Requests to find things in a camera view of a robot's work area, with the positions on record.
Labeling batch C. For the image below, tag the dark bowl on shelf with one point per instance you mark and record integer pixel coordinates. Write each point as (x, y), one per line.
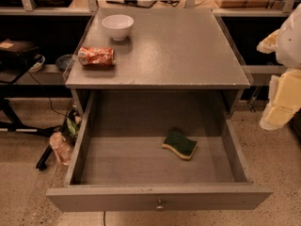
(63, 62)

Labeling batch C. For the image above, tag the green yellow sponge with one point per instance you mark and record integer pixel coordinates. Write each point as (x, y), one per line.
(180, 145)

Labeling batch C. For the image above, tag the clear plastic bottle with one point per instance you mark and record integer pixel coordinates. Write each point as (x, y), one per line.
(61, 148)

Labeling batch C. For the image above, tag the black bag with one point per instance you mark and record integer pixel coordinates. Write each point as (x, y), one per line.
(15, 53)

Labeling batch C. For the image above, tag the metal drawer knob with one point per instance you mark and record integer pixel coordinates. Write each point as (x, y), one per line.
(159, 207)

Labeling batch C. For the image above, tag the grey cabinet counter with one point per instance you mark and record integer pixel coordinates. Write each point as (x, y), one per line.
(168, 48)

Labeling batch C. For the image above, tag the grey open drawer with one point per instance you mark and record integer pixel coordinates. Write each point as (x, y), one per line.
(119, 164)

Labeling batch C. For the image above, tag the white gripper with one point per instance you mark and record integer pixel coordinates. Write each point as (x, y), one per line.
(291, 46)

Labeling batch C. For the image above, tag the white bowl on shelf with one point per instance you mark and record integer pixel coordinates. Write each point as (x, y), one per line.
(38, 65)

